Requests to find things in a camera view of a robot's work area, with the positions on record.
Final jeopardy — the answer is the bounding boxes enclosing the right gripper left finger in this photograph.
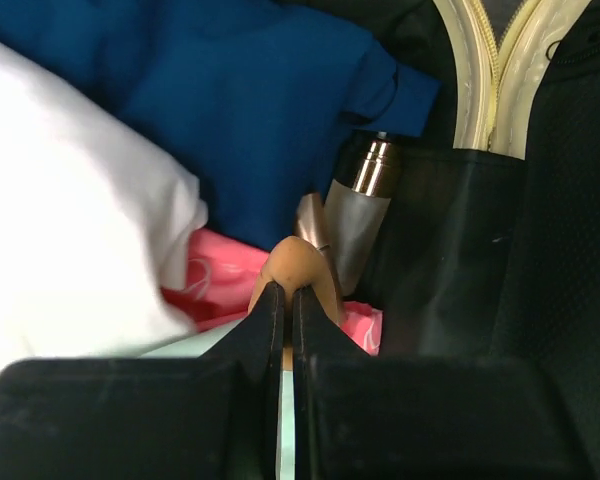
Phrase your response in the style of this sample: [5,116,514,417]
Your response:
[0,283,284,479]

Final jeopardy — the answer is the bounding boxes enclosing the blue shirt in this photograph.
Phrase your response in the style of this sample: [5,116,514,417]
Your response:
[0,1,439,250]

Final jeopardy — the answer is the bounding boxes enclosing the pink patterned shirt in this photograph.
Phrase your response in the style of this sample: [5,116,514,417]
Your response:
[162,229,382,355]

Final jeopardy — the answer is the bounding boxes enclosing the yellow suitcase black lining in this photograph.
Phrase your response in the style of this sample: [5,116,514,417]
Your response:
[316,1,600,479]

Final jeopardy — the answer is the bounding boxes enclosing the rose gold lipstick tube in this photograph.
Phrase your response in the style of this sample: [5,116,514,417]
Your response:
[294,192,342,298]

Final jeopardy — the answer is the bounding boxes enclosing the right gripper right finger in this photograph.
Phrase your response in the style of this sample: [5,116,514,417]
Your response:
[292,288,594,479]

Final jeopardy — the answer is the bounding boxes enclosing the white cloth garment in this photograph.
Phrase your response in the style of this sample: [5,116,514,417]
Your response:
[0,43,207,370]

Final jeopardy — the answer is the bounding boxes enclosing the small orange wooden object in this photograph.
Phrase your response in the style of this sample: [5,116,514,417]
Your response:
[248,236,346,371]

